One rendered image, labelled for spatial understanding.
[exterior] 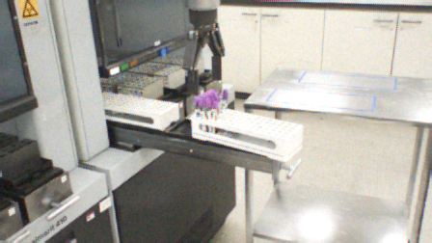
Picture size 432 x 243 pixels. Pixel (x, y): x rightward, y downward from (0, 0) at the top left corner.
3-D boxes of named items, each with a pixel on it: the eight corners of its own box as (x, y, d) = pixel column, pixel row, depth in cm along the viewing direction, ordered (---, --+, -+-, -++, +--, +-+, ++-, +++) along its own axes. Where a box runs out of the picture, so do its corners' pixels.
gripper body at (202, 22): (207, 11, 107) (209, 48, 111) (223, 6, 114) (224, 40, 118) (181, 10, 110) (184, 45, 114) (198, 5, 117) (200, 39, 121)
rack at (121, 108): (86, 119, 141) (83, 101, 139) (106, 109, 149) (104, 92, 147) (163, 134, 128) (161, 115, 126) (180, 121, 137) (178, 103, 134)
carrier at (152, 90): (158, 94, 157) (157, 78, 154) (163, 94, 156) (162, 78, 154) (140, 104, 147) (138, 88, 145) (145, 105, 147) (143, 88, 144)
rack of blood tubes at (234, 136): (191, 136, 123) (189, 116, 120) (211, 124, 130) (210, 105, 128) (285, 162, 107) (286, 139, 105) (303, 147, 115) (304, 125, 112)
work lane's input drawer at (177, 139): (77, 139, 144) (72, 113, 140) (105, 123, 155) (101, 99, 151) (287, 185, 113) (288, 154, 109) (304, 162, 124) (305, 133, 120)
